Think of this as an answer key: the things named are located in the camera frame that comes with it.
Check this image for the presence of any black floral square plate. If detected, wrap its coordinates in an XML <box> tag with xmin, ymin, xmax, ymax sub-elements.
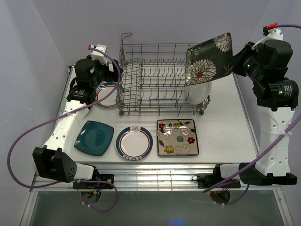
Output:
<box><xmin>185</xmin><ymin>32</ymin><xmax>234</xmax><ymax>86</ymax></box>

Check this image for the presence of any beige floral square plate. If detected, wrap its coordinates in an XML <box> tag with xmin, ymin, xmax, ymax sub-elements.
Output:
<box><xmin>157</xmin><ymin>119</ymin><xmax>199</xmax><ymax>157</ymax></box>

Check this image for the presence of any grey wire dish rack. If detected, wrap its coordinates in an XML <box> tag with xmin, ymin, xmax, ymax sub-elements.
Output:
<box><xmin>116</xmin><ymin>32</ymin><xmax>210</xmax><ymax>116</ymax></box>

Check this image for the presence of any purple cable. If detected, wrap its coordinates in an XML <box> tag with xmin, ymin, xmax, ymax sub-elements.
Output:
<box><xmin>7</xmin><ymin>46</ymin><xmax>122</xmax><ymax>212</ymax></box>
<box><xmin>202</xmin><ymin>23</ymin><xmax>301</xmax><ymax>206</ymax></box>

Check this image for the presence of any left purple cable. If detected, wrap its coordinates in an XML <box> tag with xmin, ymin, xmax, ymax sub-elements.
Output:
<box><xmin>7</xmin><ymin>46</ymin><xmax>122</xmax><ymax>212</ymax></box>

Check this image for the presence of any mint green plate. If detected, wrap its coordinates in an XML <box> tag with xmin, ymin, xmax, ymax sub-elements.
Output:
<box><xmin>60</xmin><ymin>99</ymin><xmax>67</xmax><ymax>113</ymax></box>

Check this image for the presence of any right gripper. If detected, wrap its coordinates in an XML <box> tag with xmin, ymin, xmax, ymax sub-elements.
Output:
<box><xmin>227</xmin><ymin>40</ymin><xmax>264</xmax><ymax>83</ymax></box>

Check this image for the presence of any white oval plate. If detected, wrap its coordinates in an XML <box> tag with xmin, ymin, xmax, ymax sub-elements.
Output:
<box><xmin>184</xmin><ymin>82</ymin><xmax>212</xmax><ymax>105</ymax></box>

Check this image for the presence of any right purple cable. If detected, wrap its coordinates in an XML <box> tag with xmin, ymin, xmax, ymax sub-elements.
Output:
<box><xmin>202</xmin><ymin>23</ymin><xmax>301</xmax><ymax>206</ymax></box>

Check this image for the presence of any striped rim plate front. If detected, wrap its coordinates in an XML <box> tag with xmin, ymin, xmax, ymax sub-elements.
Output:
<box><xmin>115</xmin><ymin>126</ymin><xmax>153</xmax><ymax>161</ymax></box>

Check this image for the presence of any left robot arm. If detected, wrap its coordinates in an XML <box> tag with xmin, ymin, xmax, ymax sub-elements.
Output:
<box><xmin>32</xmin><ymin>56</ymin><xmax>120</xmax><ymax>188</ymax></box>

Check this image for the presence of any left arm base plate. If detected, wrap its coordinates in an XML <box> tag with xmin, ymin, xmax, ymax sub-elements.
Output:
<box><xmin>72</xmin><ymin>173</ymin><xmax>115</xmax><ymax>190</ymax></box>

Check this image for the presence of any striped rim plate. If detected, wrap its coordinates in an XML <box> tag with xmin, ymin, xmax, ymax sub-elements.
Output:
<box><xmin>94</xmin><ymin>81</ymin><xmax>118</xmax><ymax>109</ymax></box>
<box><xmin>115</xmin><ymin>126</ymin><xmax>153</xmax><ymax>161</ymax></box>

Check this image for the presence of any striped rim plate rear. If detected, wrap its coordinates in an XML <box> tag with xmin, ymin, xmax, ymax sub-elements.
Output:
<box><xmin>94</xmin><ymin>81</ymin><xmax>118</xmax><ymax>109</ymax></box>

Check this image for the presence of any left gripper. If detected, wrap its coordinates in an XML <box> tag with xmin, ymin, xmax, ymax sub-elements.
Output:
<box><xmin>88</xmin><ymin>55</ymin><xmax>123</xmax><ymax>89</ymax></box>

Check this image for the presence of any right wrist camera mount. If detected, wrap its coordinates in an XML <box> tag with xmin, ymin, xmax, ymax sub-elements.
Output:
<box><xmin>251</xmin><ymin>23</ymin><xmax>283</xmax><ymax>50</ymax></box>

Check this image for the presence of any teal square plate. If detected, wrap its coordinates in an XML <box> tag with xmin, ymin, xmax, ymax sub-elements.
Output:
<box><xmin>74</xmin><ymin>121</ymin><xmax>114</xmax><ymax>156</ymax></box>

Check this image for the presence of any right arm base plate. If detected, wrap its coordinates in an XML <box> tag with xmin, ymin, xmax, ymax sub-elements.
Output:
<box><xmin>191</xmin><ymin>174</ymin><xmax>241</xmax><ymax>189</ymax></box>

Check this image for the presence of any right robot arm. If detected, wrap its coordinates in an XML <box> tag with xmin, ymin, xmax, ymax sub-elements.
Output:
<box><xmin>212</xmin><ymin>40</ymin><xmax>301</xmax><ymax>188</ymax></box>

